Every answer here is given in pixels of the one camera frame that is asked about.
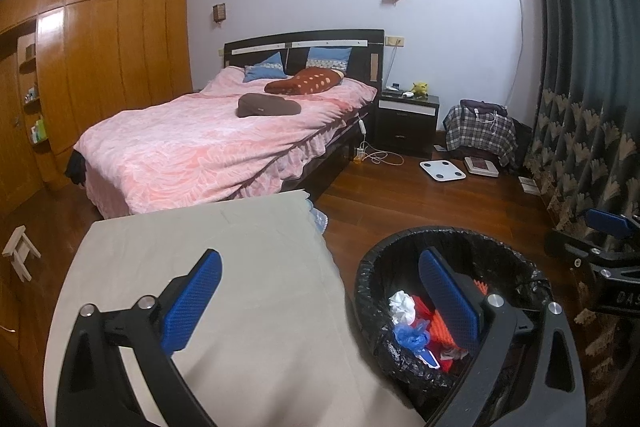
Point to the plain brown cushion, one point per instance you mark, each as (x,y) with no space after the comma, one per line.
(267,105)

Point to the black trash bin with bag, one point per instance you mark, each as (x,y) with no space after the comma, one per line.
(500,252)

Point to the white bathroom scale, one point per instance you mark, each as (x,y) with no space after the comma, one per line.
(442,171)

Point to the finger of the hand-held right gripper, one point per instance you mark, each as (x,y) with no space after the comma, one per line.
(570,249)
(607,223)

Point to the blue pillow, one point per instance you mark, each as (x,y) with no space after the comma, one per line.
(265,69)
(329,59)

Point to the wall socket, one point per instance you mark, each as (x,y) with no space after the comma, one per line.
(394,41)

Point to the yellow plush toy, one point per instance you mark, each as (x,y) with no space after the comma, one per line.
(420,89)

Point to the small wooden stool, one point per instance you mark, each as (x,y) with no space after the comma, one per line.
(20,249)

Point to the beige tablecloth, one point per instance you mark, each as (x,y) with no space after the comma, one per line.
(260,307)

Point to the dark wooden bed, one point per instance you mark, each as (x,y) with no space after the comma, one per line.
(360,57)

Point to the pink bed blanket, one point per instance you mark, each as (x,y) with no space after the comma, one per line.
(200,147)

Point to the dark bag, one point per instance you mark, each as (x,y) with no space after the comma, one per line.
(480,107)

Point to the blue plastic bag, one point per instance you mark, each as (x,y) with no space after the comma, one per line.
(412,336)

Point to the red plastic bag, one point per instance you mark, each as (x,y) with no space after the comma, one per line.
(447,363)

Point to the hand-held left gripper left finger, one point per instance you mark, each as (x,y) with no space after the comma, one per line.
(192,302)

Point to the black garment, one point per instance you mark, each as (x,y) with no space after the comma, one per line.
(77,167)

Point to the black and white nightstand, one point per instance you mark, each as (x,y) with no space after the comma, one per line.
(405,127)

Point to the orange foam net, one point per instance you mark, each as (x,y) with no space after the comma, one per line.
(442,329)

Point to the small wooden wall lamp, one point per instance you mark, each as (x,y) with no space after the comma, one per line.
(219,13)

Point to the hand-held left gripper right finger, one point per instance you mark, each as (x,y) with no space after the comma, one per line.
(447,302)

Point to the plaid cloth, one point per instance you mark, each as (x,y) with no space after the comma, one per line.
(480,137)

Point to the pale blue frilled cloth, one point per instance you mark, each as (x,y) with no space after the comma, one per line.
(316,217)

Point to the dark green patterned curtain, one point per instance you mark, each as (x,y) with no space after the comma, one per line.
(580,82)

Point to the wooden wardrobe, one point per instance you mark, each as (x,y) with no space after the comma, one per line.
(125,47)

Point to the wooden door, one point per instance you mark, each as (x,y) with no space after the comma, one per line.
(15,132)

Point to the brown dotted pillow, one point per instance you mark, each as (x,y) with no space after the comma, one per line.
(305,83)

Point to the white scale with dark centre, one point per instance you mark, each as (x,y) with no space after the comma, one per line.
(481,166)

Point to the power strip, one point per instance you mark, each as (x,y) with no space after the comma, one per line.
(360,154)

